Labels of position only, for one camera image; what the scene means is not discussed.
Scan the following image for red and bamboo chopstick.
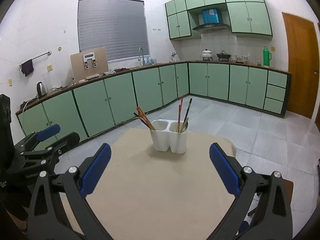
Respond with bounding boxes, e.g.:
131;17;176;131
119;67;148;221
135;106;156;131

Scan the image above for black chopstick silver band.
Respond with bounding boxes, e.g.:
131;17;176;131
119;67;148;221
183;98;193;121

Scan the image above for green lower kitchen cabinets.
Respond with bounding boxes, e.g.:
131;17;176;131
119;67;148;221
16;62;292;146

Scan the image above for operator dark clothing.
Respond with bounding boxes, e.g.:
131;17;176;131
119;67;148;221
1;94;27;239

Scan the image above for electric kettle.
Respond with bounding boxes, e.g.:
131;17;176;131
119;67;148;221
36;81;47;98

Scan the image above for dark hanging towel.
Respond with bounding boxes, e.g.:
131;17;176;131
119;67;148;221
21;59;34;77

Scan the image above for brown board with clamps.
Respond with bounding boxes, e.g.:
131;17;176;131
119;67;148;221
70;47;109;82

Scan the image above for white double utensil holder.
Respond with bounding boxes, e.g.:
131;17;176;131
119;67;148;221
150;119;189;154

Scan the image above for chrome sink faucet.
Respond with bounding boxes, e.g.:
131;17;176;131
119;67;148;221
138;47;145;66

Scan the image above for grey window blind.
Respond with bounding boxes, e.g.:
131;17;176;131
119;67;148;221
78;0;150;62

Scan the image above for brown wooden door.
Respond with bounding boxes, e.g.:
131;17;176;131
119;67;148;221
282;12;319;118

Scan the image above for green thermos bottle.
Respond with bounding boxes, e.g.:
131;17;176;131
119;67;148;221
263;46;272;67

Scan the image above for black wok on stove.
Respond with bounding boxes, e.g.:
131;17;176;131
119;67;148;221
217;50;231;61

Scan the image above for white cooking pot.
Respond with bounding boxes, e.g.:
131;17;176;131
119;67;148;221
202;49;213;61

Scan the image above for range hood with blue box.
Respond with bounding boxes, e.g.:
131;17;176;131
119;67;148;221
192;8;231;34

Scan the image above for wall towel rail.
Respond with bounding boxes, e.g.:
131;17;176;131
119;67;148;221
19;50;52;69

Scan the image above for green upper wall cabinets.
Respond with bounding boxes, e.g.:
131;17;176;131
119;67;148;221
165;0;273;40

